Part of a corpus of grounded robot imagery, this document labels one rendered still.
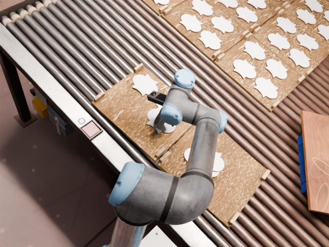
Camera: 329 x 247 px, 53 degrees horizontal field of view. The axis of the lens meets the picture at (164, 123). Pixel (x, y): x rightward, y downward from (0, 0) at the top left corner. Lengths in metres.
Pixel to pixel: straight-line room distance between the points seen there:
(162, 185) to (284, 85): 1.30
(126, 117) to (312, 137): 0.88
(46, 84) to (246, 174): 1.03
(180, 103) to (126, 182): 0.42
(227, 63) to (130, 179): 1.23
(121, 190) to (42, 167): 1.71
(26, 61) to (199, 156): 1.11
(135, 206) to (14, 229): 1.63
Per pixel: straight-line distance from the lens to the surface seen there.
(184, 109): 1.09
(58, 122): 1.68
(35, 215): 2.36
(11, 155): 2.53
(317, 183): 1.61
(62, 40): 1.83
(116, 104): 1.58
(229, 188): 1.51
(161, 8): 2.01
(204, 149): 0.94
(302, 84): 2.07
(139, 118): 1.55
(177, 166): 1.48
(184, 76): 1.14
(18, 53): 1.80
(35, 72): 1.71
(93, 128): 1.52
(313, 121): 1.76
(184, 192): 0.79
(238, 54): 1.96
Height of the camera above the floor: 2.27
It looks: 59 degrees down
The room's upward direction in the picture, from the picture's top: 22 degrees clockwise
